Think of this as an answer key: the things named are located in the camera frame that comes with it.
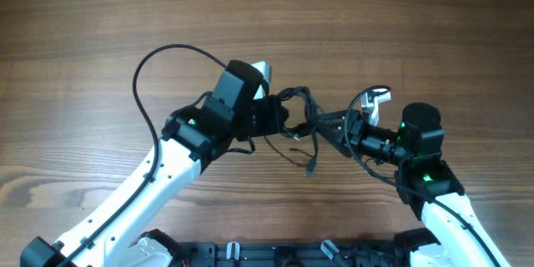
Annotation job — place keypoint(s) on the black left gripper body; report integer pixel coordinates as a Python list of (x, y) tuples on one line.
[(262, 118)]

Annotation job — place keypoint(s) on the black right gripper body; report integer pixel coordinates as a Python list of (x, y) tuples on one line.
[(355, 142)]

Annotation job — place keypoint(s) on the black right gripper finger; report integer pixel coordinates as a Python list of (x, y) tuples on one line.
[(337, 140), (330, 123)]

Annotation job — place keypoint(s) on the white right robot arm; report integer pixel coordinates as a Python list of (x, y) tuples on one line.
[(423, 180)]

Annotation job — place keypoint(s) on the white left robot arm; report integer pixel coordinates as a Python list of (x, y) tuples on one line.
[(187, 145)]

